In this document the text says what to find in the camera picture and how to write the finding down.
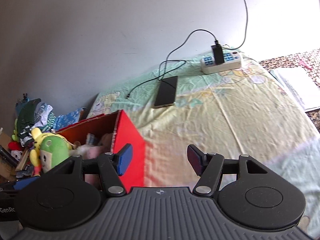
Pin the red cardboard box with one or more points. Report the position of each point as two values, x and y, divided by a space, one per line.
124 132

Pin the blue white patterned cloth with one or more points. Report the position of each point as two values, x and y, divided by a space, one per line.
70 118

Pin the small red white plush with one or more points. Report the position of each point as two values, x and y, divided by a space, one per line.
16 149

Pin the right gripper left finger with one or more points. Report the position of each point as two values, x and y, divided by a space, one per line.
112 167

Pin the open notebook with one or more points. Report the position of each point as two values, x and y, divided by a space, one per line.
299 85

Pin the yellow tiger plush toy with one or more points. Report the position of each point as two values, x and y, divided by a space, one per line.
35 152

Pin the white power strip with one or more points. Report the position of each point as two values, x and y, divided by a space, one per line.
231 60

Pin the green avocado plush toy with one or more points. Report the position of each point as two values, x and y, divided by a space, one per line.
54 149

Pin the black smartphone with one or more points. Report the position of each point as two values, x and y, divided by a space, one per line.
166 93

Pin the brown patterned bedspread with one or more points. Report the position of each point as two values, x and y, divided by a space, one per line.
308 60

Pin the black charger adapter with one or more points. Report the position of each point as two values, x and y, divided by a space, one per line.
218 53

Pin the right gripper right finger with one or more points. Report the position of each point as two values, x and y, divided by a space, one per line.
208 166

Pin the brown bear plush toy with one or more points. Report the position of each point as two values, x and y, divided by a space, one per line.
105 142

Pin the pile of folded clothes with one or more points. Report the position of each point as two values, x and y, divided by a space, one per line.
31 114

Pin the cartoon print bed sheet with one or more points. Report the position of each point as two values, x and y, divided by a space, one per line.
243 111

